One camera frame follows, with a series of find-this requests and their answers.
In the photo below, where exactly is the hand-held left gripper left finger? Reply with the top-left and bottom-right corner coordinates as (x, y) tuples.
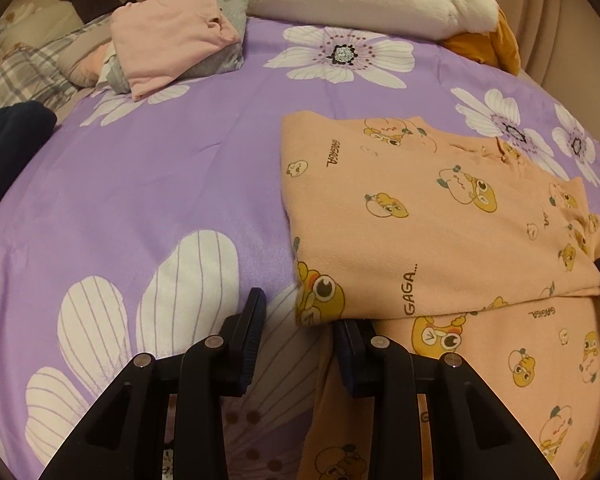
(37, 287), (267, 480)

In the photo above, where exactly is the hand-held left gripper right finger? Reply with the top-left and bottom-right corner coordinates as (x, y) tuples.
(332, 317), (561, 480)

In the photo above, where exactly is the orange duck print top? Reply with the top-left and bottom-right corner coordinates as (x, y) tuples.
(280, 115), (600, 322)

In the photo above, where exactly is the purple floral bedsheet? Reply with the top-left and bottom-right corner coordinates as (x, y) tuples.
(0, 15), (600, 480)

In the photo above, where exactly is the grey folded garment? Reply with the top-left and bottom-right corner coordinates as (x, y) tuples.
(97, 0), (248, 95)

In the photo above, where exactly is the dark navy cloth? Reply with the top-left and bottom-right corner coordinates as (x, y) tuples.
(0, 101), (58, 226)

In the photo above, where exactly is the pink folded garment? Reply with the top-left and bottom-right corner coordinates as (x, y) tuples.
(111, 0), (243, 102)

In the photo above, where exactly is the dark brown cloth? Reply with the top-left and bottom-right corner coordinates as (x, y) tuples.
(57, 0), (137, 23)

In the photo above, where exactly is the cream pillow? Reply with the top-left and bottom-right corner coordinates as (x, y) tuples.
(0, 2), (88, 61)

